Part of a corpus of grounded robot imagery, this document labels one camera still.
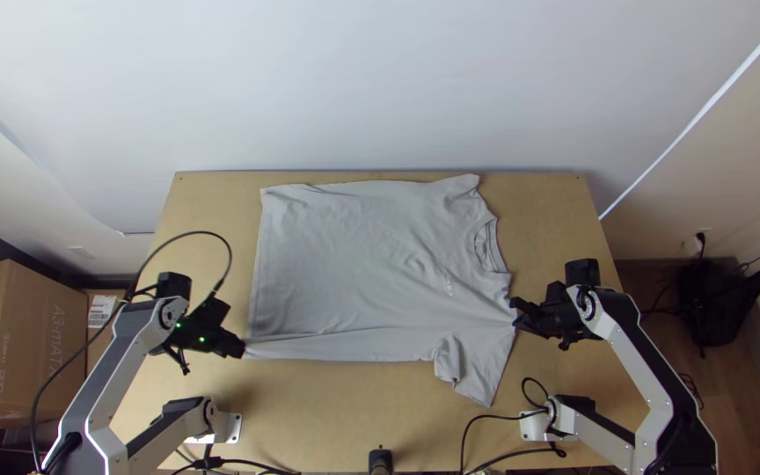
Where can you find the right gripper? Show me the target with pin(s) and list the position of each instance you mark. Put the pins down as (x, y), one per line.
(561, 320)

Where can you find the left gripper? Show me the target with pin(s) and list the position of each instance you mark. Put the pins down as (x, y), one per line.
(228, 347)

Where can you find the grey t-shirt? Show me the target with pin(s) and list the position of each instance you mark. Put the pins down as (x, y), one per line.
(380, 264)

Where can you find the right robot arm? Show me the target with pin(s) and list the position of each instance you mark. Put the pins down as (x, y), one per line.
(631, 356)

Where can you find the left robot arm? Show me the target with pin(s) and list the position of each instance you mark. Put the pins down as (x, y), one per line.
(123, 356)

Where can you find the cardboard box with white label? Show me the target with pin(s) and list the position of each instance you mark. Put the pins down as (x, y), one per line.
(101, 313)

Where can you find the black bag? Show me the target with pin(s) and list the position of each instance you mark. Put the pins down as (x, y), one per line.
(716, 303)

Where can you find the large cardboard box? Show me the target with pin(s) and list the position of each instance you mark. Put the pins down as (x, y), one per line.
(17, 336)

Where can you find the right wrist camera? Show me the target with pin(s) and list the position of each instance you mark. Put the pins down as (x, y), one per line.
(557, 292)

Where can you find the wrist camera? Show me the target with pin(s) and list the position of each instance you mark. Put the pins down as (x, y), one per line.
(216, 309)
(557, 292)

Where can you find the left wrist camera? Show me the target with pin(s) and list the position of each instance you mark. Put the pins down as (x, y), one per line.
(216, 309)

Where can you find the white wall socket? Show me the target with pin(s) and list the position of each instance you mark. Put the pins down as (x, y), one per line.
(698, 241)

